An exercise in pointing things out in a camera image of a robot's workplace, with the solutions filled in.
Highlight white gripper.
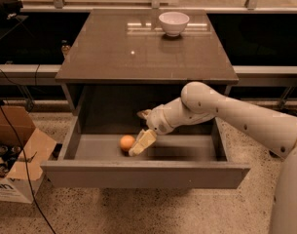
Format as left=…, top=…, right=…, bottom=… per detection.
left=129, top=104, right=173, bottom=156

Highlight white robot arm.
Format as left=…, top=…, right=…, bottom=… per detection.
left=129, top=82, right=297, bottom=234

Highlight small glass bottle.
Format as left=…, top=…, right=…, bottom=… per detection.
left=61, top=40, right=71, bottom=57

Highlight open cardboard box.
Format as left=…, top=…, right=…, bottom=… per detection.
left=0, top=105, right=56, bottom=204

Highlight white ceramic bowl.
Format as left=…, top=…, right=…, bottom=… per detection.
left=159, top=12, right=190, bottom=37

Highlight black bag on shelf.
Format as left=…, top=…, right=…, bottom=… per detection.
left=0, top=0, right=23, bottom=20

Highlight grey counter cabinet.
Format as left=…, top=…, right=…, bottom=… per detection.
left=55, top=9, right=240, bottom=117

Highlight grey low bench rail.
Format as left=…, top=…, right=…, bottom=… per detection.
left=0, top=64, right=297, bottom=87

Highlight black cable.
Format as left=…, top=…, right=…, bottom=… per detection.
left=0, top=64, right=56, bottom=234

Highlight orange fruit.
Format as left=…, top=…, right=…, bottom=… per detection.
left=119, top=135, right=135, bottom=152

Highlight open grey top drawer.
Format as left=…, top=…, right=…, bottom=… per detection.
left=40, top=91, right=251, bottom=190

